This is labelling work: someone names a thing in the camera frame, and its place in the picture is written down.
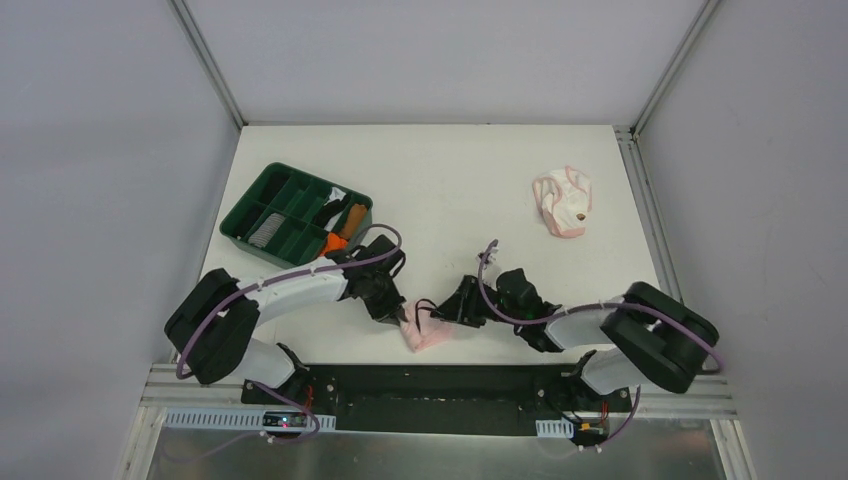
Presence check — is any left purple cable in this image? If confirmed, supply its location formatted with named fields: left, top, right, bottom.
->
left=158, top=223, right=404, bottom=463

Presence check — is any right side aluminium rail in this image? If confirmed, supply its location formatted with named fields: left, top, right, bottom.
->
left=612, top=125, right=707, bottom=376

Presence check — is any pink underwear navy trim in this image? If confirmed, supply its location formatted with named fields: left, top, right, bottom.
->
left=400, top=298, right=455, bottom=353

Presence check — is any black white rolled cloth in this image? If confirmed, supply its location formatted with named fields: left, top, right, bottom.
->
left=311, top=187, right=350, bottom=231

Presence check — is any small white cable duct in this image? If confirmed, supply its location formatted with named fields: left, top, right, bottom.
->
left=535, top=418, right=575, bottom=439

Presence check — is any white slotted cable duct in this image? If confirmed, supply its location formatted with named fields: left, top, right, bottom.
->
left=163, top=408, right=337, bottom=433

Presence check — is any aluminium front rail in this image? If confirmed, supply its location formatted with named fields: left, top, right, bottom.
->
left=139, top=364, right=738, bottom=421

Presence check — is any orange rolled cloth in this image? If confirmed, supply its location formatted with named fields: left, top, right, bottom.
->
left=318, top=232, right=349, bottom=257

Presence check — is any grey striped rolled cloth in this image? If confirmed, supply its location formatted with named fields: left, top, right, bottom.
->
left=247, top=213, right=285, bottom=249

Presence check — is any green compartment tray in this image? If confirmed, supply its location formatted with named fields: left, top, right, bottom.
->
left=219, top=162, right=373, bottom=268

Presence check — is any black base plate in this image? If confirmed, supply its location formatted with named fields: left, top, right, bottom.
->
left=278, top=364, right=632, bottom=436

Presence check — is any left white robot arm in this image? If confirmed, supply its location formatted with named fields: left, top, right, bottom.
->
left=164, top=235, right=405, bottom=405

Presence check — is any white underwear pink trim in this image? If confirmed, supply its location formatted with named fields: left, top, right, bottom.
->
left=531, top=165, right=593, bottom=239

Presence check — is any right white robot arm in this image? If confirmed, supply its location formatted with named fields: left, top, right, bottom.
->
left=429, top=269, right=720, bottom=410

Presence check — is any aluminium rail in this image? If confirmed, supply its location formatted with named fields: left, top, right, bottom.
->
left=139, top=364, right=738, bottom=421
left=612, top=125, right=707, bottom=376

